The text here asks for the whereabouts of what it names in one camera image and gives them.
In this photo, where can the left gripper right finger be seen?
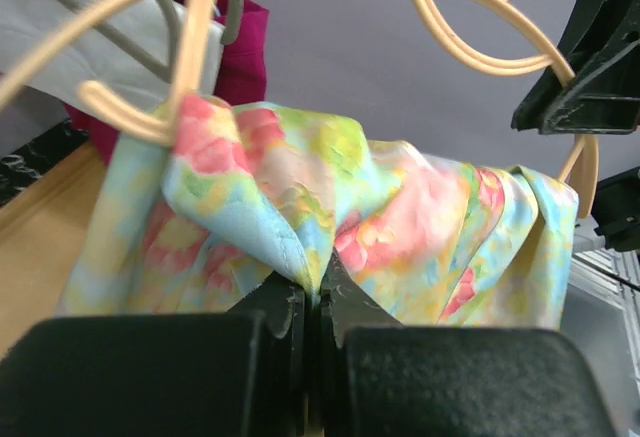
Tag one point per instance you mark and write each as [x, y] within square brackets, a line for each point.
[378, 377]

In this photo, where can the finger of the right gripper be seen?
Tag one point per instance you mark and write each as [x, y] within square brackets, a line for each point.
[601, 44]
[616, 210]

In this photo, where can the beige plastic hanger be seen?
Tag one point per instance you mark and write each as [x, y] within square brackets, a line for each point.
[377, 62]

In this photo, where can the wooden clothes rack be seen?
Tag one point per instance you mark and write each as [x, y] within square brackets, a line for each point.
[42, 232]

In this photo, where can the white garment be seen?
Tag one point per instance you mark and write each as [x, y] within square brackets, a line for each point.
[61, 76]

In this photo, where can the magenta skirt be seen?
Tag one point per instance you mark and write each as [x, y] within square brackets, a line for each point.
[242, 77]

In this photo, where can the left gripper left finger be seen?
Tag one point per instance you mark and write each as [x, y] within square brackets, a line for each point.
[237, 373]

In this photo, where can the floral pastel garment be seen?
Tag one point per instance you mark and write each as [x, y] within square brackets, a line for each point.
[260, 188]

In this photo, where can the grey hanger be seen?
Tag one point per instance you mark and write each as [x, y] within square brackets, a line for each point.
[143, 37]

